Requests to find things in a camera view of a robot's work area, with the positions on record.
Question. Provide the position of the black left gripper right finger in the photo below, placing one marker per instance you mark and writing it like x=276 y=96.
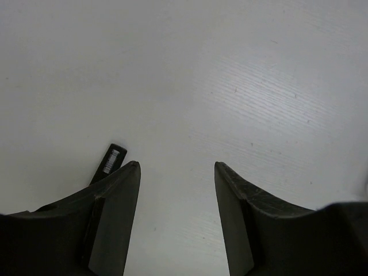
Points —
x=265 y=235

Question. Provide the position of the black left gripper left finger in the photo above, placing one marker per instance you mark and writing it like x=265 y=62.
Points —
x=86 y=233

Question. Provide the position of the black highlighter pink cap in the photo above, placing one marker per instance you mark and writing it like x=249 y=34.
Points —
x=110 y=163

